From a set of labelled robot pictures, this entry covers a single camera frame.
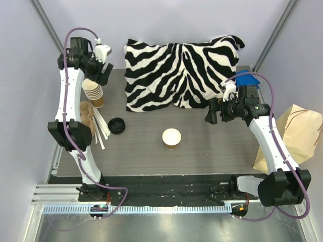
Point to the white wrapped straws bundle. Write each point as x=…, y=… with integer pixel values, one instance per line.
x=102, y=131

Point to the brown paper bag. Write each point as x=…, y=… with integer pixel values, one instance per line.
x=293, y=137

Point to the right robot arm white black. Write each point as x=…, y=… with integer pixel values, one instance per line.
x=286, y=183

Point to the white slotted cable duct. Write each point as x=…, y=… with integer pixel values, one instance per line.
x=100, y=209

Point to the left aluminium frame post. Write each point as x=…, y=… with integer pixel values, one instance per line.
x=47, y=24

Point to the aluminium frame post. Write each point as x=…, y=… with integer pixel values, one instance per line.
x=47, y=24
x=287, y=12

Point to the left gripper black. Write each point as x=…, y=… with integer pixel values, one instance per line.
x=101, y=76

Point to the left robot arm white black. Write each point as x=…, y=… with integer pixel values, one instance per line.
x=80, y=61

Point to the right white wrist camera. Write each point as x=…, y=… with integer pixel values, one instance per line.
x=228, y=87

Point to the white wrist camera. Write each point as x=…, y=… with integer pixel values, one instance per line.
x=101, y=51
x=228, y=87

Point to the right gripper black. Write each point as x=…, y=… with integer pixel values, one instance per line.
x=223, y=112

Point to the blue cloth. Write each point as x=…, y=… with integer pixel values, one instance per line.
x=247, y=80

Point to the brown cardboard cup carrier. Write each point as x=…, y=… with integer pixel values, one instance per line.
x=86, y=115

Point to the stack of brown paper cups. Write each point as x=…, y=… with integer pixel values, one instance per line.
x=93, y=92

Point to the zebra print pillow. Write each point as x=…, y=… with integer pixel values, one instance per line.
x=187, y=75

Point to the black plastic cup lid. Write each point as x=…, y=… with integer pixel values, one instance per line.
x=116, y=125

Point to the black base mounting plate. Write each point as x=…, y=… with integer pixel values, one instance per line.
x=161, y=190

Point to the single brown paper cup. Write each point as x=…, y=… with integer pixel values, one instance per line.
x=171, y=138

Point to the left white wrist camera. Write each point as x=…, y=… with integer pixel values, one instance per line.
x=101, y=51

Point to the right aluminium frame post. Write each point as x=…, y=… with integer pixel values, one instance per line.
x=287, y=12

